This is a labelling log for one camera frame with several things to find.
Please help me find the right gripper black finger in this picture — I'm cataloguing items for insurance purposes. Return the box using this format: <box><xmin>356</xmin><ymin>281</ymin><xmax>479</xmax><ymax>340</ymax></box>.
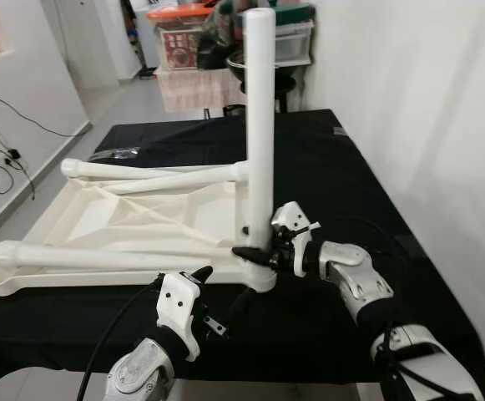
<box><xmin>233</xmin><ymin>245</ymin><xmax>280</xmax><ymax>268</ymax></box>

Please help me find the white plastic children table top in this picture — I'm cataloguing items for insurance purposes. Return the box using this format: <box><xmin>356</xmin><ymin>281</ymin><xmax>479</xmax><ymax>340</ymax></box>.
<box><xmin>0</xmin><ymin>159</ymin><xmax>278</xmax><ymax>297</ymax></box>

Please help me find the black tablecloth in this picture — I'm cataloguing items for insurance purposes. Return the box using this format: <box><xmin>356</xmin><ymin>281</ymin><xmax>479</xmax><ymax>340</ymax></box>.
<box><xmin>0</xmin><ymin>109</ymin><xmax>485</xmax><ymax>389</ymax></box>

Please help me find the black round stool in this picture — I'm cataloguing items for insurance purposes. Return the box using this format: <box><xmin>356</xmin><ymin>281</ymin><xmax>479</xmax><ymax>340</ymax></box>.
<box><xmin>238</xmin><ymin>75</ymin><xmax>297</xmax><ymax>114</ymax></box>

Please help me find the beige cloth covered stand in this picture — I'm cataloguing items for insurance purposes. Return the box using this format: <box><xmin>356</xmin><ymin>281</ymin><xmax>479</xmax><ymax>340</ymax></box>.
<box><xmin>154</xmin><ymin>67</ymin><xmax>247</xmax><ymax>114</ymax></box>

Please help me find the clear storage box green lid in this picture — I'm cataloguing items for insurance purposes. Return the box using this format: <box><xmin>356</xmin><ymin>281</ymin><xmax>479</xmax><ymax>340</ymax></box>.
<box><xmin>238</xmin><ymin>4</ymin><xmax>316</xmax><ymax>68</ymax></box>

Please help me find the black plastic bag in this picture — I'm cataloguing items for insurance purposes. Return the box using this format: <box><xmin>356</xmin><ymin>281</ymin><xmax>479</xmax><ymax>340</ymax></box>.
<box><xmin>200</xmin><ymin>0</ymin><xmax>250</xmax><ymax>70</ymax></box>

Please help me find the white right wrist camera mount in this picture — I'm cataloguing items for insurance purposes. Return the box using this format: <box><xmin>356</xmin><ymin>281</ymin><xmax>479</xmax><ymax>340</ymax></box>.
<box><xmin>270</xmin><ymin>200</ymin><xmax>323</xmax><ymax>277</ymax></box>

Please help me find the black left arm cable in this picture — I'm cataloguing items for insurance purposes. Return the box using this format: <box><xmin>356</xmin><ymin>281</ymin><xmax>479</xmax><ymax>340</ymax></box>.
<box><xmin>77</xmin><ymin>276</ymin><xmax>164</xmax><ymax>401</ymax></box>

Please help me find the long black wall cable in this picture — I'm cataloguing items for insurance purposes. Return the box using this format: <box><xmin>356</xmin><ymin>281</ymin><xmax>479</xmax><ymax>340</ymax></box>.
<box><xmin>0</xmin><ymin>79</ymin><xmax>90</xmax><ymax>139</ymax></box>

